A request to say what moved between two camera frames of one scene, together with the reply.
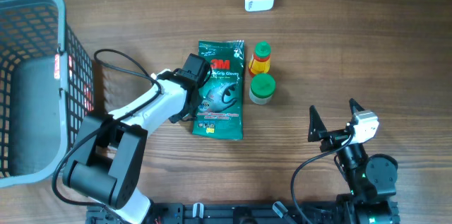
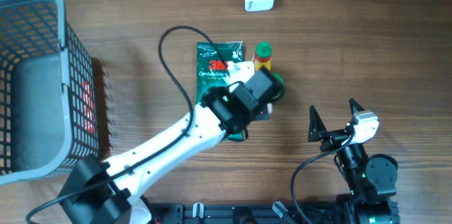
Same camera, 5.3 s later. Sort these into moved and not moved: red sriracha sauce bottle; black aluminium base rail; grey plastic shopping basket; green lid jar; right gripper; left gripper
Moved: left gripper; green lid jar
Not moved: red sriracha sauce bottle; grey plastic shopping basket; right gripper; black aluminium base rail
